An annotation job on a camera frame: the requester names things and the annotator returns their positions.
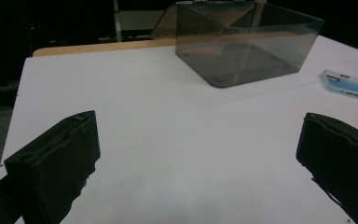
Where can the light blue phone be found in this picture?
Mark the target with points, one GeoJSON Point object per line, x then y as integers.
{"type": "Point", "coordinates": [354, 88]}

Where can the white table sheet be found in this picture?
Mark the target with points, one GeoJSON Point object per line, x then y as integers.
{"type": "Point", "coordinates": [183, 140]}

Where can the transparent grey plastic box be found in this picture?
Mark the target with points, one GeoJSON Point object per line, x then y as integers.
{"type": "Point", "coordinates": [245, 62]}

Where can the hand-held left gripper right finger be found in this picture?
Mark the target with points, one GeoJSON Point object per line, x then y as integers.
{"type": "Point", "coordinates": [341, 155]}

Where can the metal stand post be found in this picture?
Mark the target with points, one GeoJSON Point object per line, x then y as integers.
{"type": "Point", "coordinates": [117, 21]}

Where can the grey shelf board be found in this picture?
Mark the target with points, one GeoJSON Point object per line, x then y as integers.
{"type": "Point", "coordinates": [140, 20]}

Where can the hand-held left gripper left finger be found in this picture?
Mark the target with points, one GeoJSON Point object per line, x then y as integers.
{"type": "Point", "coordinates": [52, 161]}

